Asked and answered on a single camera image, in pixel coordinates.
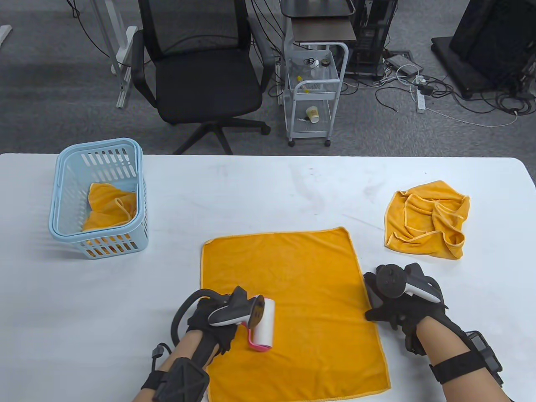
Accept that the white floor cable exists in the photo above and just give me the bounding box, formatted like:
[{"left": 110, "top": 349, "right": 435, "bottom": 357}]
[{"left": 425, "top": 107, "right": 520, "bottom": 127}]

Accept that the black computer tower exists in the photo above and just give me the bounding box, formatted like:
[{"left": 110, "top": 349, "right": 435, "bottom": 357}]
[{"left": 347, "top": 0, "right": 398, "bottom": 81}]

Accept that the person's left hand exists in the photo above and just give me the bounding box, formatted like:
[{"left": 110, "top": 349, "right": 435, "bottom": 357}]
[{"left": 186, "top": 295, "right": 239, "bottom": 354}]

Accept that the black monitor stand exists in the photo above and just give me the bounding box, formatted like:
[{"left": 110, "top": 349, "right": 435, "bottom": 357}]
[{"left": 431, "top": 0, "right": 536, "bottom": 100}]

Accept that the black left hand controller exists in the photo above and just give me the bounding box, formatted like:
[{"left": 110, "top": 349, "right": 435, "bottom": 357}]
[{"left": 172, "top": 286, "right": 266, "bottom": 344}]

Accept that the light blue plastic basket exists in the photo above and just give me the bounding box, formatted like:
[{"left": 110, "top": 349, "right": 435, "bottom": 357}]
[{"left": 49, "top": 138, "right": 148, "bottom": 260}]

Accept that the small dark side table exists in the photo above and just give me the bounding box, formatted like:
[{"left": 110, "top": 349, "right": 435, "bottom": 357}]
[{"left": 280, "top": 0, "right": 358, "bottom": 43}]

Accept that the white power strip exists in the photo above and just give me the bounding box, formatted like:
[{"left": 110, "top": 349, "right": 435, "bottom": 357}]
[{"left": 416, "top": 75, "right": 428, "bottom": 113}]

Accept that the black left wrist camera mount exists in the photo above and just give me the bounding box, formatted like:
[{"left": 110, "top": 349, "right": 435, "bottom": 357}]
[{"left": 140, "top": 358, "right": 210, "bottom": 402}]

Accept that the person's left forearm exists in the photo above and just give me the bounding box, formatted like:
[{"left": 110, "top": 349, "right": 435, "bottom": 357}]
[{"left": 134, "top": 330, "right": 218, "bottom": 402}]

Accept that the black right hand controller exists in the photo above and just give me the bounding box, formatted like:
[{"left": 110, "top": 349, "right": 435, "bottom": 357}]
[{"left": 375, "top": 263, "right": 442, "bottom": 304}]

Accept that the pink lint roller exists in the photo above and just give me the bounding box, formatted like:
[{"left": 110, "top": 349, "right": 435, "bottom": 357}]
[{"left": 247, "top": 298, "right": 277, "bottom": 351}]

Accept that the person's right hand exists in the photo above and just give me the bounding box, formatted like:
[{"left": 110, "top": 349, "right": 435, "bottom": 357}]
[{"left": 363, "top": 264, "right": 448, "bottom": 356}]

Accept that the grey power adapter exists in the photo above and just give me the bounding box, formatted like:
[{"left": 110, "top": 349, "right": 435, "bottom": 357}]
[{"left": 384, "top": 54, "right": 423, "bottom": 77}]

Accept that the yellow square towel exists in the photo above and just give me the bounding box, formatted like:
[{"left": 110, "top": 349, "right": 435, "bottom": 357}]
[
  {"left": 82, "top": 182, "right": 138, "bottom": 257},
  {"left": 384, "top": 180, "right": 470, "bottom": 260},
  {"left": 200, "top": 227, "right": 391, "bottom": 400}
]

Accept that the person's right forearm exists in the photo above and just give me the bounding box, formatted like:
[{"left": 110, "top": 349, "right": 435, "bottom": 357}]
[{"left": 417, "top": 314, "right": 511, "bottom": 402}]

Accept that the black right wrist camera strap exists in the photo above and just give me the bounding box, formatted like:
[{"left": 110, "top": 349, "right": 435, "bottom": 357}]
[{"left": 429, "top": 331, "right": 503, "bottom": 386}]

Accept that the black hand controller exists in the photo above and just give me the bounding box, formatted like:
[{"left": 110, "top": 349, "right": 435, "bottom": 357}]
[
  {"left": 172, "top": 286, "right": 266, "bottom": 344},
  {"left": 375, "top": 263, "right": 442, "bottom": 304}
]

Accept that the white rolling cart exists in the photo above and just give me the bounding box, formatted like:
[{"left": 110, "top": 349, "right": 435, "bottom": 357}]
[{"left": 283, "top": 41, "right": 349, "bottom": 147}]

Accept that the white metal frame post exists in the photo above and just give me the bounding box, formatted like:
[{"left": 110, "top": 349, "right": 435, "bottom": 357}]
[{"left": 89, "top": 0, "right": 139, "bottom": 109}]

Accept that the black mesh office chair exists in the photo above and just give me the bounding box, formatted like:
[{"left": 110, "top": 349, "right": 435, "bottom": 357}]
[{"left": 131, "top": 0, "right": 277, "bottom": 155}]

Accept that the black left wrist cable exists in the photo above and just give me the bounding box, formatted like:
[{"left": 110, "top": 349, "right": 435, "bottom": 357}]
[{"left": 151, "top": 343, "right": 173, "bottom": 370}]

